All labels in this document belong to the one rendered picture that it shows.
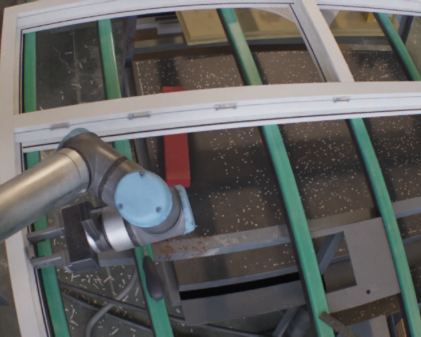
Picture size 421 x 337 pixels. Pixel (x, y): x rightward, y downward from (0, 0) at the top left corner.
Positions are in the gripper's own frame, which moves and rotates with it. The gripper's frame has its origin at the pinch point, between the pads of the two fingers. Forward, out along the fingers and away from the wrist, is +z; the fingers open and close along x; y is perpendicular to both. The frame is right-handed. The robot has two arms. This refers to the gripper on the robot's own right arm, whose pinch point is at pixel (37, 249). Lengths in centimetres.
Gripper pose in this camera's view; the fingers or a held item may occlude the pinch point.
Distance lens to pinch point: 156.3
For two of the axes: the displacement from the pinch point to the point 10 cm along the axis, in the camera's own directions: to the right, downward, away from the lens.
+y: 2.4, 5.0, 8.3
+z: -9.5, 3.0, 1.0
